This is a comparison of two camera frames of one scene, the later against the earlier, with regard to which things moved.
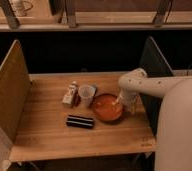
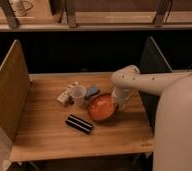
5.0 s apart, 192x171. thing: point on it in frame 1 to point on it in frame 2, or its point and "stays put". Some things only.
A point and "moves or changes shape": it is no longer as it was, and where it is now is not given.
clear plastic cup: (87, 92) to (77, 95)
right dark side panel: (154, 64) stays put
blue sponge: (93, 90) stays put
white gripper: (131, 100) to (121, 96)
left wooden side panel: (9, 91) stays put
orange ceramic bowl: (107, 107) moves or changes shape
